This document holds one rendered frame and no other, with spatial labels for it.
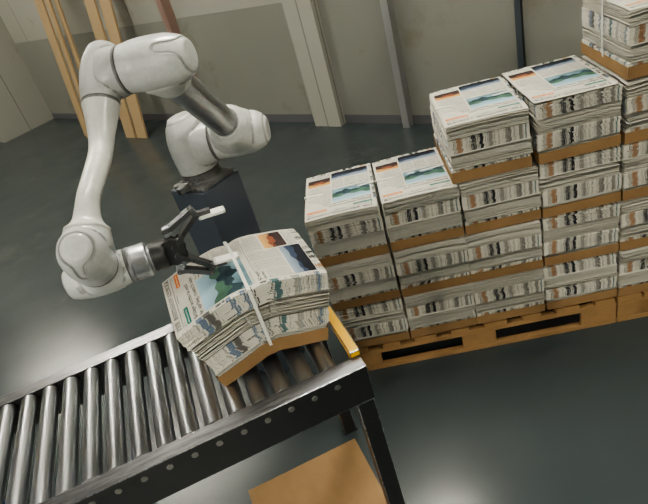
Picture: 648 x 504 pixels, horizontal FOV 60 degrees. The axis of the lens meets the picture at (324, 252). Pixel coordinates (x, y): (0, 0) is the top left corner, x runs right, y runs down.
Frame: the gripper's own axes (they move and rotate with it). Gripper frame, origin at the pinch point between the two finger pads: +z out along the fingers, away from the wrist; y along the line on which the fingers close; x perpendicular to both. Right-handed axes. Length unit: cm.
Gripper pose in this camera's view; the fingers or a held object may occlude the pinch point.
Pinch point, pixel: (227, 232)
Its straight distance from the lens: 149.5
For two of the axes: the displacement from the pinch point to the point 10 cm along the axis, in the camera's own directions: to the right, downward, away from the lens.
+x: 3.4, 4.6, -8.2
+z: 9.2, -3.2, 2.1
